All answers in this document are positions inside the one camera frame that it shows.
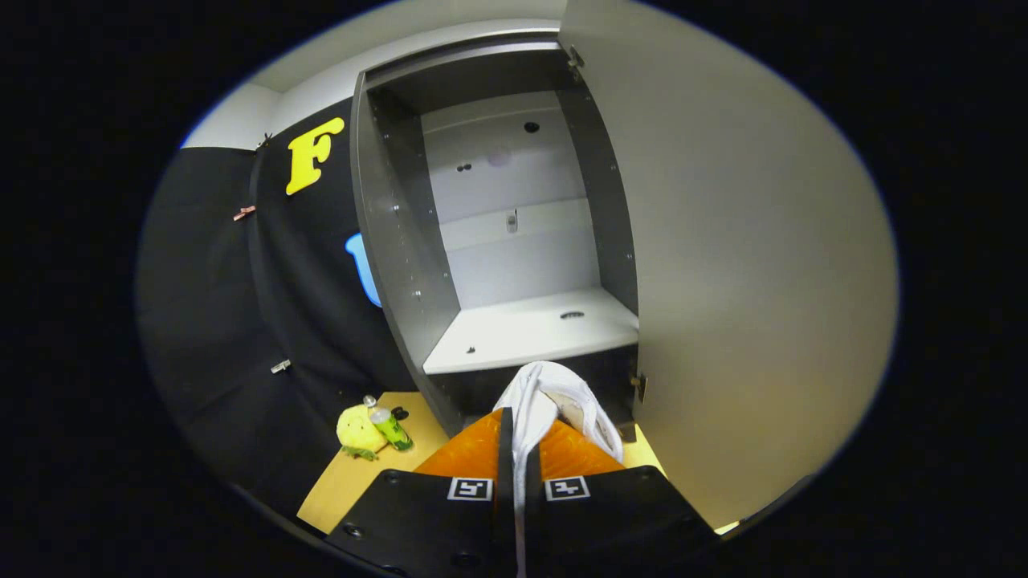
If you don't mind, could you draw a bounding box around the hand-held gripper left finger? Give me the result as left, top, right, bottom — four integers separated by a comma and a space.
324, 407, 516, 578

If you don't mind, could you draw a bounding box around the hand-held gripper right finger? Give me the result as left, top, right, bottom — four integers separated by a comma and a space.
524, 417, 718, 578

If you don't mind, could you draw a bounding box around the grey shoe cabinet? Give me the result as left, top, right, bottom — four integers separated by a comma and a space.
349, 31, 643, 439

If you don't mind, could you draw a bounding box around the beige shoe cabinet door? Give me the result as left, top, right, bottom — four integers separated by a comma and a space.
557, 0, 900, 531

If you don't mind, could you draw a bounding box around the white cabinet shelf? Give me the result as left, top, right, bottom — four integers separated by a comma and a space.
422, 287, 640, 376

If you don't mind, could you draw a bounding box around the green bottle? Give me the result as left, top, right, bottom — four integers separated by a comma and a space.
362, 394, 415, 453

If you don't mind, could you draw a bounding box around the yellow plush toy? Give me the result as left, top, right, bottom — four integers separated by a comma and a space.
336, 404, 389, 462

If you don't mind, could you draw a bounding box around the black backdrop cloth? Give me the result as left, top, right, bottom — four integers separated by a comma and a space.
137, 96, 418, 515

